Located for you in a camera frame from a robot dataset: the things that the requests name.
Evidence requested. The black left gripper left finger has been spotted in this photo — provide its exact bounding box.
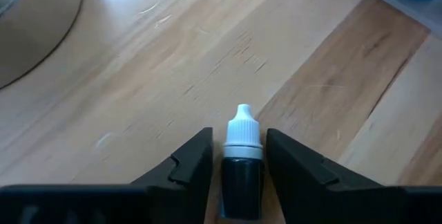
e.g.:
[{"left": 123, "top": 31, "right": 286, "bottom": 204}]
[{"left": 0, "top": 127, "right": 214, "bottom": 224}]

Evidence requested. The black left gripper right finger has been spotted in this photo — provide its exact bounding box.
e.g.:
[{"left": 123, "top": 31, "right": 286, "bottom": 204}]
[{"left": 265, "top": 128, "right": 442, "bottom": 224}]

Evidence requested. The black food coloring bottle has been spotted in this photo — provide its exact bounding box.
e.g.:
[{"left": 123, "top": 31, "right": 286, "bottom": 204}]
[{"left": 218, "top": 103, "right": 266, "bottom": 221}]

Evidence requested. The silver lamp with white shade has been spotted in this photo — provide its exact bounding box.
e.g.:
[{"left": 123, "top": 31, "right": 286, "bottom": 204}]
[{"left": 0, "top": 0, "right": 86, "bottom": 90}]

